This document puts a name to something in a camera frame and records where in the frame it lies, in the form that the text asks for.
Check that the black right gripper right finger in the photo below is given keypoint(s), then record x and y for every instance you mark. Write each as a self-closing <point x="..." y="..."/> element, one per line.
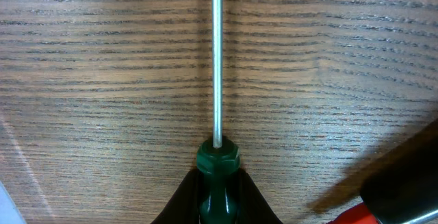
<point x="254" y="209"/>

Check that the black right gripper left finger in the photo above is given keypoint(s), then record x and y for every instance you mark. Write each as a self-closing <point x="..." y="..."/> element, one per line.
<point x="182" y="208"/>

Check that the green handle screwdriver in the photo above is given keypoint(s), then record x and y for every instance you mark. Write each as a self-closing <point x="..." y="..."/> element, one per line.
<point x="217" y="159"/>

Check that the black red handle screwdriver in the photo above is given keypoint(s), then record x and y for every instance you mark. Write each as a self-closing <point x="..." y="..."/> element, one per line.
<point x="404" y="192"/>

